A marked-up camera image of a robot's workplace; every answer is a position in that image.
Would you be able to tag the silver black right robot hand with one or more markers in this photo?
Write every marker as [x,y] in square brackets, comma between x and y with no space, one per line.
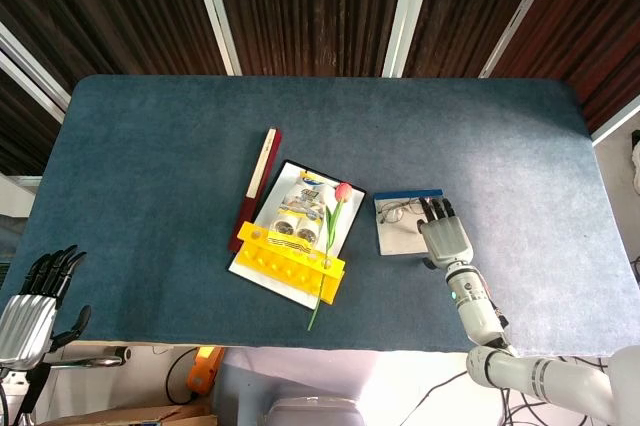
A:
[447,238]

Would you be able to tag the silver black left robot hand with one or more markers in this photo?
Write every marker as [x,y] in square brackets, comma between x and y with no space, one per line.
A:
[25,326]

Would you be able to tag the blue printed glasses case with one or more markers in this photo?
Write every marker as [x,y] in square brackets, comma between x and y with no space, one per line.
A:
[400,238]

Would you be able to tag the thin-framed eyeglasses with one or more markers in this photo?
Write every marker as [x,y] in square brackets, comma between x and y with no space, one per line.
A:
[392,211]

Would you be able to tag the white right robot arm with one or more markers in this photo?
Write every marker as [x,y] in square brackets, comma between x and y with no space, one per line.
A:
[475,306]

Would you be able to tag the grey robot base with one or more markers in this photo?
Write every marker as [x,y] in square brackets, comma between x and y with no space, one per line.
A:
[315,413]

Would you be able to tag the brown cardboard box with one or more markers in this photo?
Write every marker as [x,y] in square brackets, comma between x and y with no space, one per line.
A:
[135,416]

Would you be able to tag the dark blue-grey felt table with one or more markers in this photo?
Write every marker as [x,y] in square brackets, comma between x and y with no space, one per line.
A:
[150,171]

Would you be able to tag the maroon long narrow box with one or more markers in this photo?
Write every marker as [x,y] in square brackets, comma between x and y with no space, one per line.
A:
[245,226]

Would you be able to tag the pink artificial tulip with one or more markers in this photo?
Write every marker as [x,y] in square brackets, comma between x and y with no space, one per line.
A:
[343,192]

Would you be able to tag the clear printed snack package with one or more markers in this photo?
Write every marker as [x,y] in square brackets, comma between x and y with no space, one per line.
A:
[300,206]

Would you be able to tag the yellow plastic rack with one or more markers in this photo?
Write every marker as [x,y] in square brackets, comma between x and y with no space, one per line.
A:
[280,261]

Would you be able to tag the white tray with black rim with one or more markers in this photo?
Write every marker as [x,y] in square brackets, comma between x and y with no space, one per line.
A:
[287,181]

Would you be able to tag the orange device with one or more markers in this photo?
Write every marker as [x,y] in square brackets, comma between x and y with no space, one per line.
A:
[205,371]

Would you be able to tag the cream folded fan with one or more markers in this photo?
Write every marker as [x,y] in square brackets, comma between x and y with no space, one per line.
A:
[261,166]

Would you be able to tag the white metal frame beam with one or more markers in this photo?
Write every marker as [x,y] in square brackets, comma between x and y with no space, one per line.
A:
[407,11]
[617,123]
[215,11]
[522,11]
[30,76]

